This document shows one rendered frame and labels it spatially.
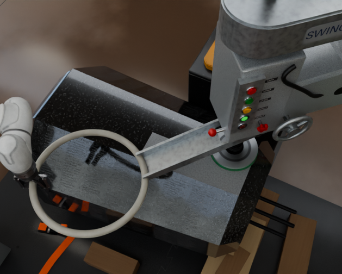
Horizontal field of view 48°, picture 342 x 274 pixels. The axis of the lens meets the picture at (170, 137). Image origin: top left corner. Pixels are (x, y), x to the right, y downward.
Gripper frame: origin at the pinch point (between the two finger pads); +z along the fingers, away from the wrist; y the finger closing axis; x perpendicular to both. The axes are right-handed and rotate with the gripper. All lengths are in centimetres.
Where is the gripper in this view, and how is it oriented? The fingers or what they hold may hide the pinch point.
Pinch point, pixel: (39, 189)
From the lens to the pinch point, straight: 176.9
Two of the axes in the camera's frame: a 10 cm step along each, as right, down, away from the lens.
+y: 10.0, -0.1, 0.3
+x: -0.2, -8.6, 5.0
